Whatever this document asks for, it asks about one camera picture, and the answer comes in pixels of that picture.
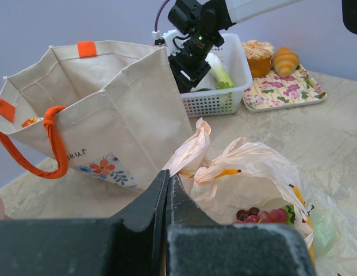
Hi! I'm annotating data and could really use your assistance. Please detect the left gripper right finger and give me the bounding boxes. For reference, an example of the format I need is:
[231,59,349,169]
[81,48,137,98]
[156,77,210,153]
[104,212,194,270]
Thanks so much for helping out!
[166,175,316,275]

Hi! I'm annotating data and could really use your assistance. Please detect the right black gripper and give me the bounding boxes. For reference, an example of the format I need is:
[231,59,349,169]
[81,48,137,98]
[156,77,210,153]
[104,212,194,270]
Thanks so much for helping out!
[168,1,224,92]

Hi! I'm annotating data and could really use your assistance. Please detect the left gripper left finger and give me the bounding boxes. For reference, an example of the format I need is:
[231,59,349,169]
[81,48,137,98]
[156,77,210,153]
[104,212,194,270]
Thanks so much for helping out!
[0,170,170,275]

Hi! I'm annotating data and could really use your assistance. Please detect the purple grape bunch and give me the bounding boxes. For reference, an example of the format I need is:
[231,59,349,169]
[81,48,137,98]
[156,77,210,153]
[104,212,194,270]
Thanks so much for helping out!
[236,207,260,221]

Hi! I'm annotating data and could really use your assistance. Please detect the orange banana print plastic bag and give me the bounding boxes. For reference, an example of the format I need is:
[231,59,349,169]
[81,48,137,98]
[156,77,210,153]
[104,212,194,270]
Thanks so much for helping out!
[165,119,357,275]

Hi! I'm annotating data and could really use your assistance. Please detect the pink grape bunch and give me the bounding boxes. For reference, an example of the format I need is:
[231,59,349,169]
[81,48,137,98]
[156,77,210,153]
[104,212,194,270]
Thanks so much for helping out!
[232,208,288,225]

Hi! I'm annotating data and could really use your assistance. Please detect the green watermelon ball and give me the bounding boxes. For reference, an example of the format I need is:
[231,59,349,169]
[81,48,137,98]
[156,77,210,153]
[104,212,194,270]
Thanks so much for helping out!
[282,204,295,226]

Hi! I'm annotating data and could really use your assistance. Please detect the canvas tote bag orange handles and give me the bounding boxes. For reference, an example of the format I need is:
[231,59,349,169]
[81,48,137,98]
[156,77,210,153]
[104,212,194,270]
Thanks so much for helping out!
[0,41,193,190]

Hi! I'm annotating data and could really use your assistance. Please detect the orange yellow snack bag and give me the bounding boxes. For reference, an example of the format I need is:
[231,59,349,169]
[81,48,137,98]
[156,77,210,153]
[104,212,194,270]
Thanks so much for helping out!
[21,117,44,128]

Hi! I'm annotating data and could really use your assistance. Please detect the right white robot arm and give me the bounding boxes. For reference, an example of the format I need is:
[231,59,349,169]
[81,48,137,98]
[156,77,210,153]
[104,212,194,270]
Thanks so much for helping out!
[168,0,292,93]

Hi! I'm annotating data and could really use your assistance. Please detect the green celery stalks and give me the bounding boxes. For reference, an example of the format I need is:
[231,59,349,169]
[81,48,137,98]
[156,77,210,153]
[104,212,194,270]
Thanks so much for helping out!
[205,53,235,89]

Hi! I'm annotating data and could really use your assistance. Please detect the orange frosted muffin toy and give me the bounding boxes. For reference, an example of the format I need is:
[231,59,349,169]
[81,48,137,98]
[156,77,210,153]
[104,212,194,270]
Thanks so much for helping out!
[242,40,275,78]

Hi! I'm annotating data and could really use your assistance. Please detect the dark green lime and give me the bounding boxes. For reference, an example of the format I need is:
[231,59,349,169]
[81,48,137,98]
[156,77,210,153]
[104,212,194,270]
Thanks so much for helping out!
[192,88,213,92]

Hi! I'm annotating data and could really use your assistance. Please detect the white plastic basket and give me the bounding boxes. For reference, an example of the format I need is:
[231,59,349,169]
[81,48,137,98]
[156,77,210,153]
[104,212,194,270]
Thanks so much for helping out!
[181,33,252,117]

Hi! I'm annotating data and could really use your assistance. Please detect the orange bread toy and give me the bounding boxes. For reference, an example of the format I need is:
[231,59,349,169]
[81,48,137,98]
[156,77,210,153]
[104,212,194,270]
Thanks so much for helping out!
[271,47,300,79]

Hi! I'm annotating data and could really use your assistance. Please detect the floral pattern tray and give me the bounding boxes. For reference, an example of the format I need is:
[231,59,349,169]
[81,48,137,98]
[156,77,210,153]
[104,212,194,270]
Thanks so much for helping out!
[243,65,327,112]

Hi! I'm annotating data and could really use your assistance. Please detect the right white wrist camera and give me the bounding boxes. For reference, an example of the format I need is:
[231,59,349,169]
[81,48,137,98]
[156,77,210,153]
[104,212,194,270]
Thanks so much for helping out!
[152,29,187,56]

